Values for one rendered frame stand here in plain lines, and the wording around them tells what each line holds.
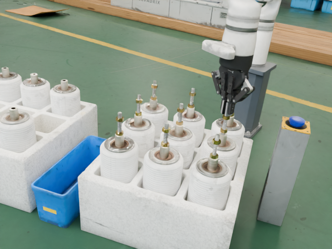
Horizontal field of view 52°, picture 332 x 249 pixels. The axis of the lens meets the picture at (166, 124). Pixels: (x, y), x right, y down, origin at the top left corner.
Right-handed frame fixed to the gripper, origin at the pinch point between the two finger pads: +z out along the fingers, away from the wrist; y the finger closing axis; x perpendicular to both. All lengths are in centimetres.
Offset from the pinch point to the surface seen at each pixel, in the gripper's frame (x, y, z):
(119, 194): 27.5, 4.0, 19.1
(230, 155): 0.9, -4.6, 11.3
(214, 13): -151, 173, 16
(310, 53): -175, 89, 30
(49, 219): 41, 20, 34
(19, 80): 35, 66, 11
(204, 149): 4.5, 1.3, 11.8
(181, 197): 16.2, -5.6, 17.6
